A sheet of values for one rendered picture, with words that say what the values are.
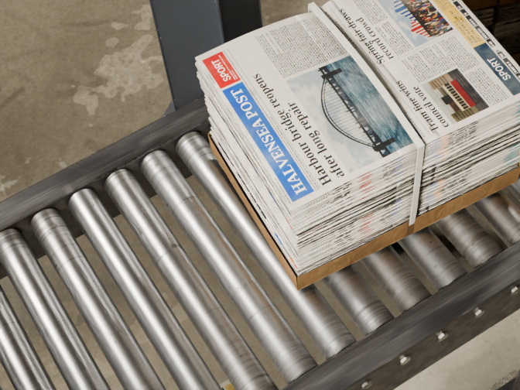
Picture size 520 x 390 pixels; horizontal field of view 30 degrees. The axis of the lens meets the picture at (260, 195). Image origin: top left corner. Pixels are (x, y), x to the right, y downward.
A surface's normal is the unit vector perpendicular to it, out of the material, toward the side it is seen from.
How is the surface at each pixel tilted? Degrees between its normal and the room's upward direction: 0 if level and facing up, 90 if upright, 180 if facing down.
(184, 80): 90
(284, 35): 5
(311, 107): 4
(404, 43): 2
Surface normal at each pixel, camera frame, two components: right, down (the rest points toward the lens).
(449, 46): -0.08, -0.52
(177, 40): -0.43, 0.77
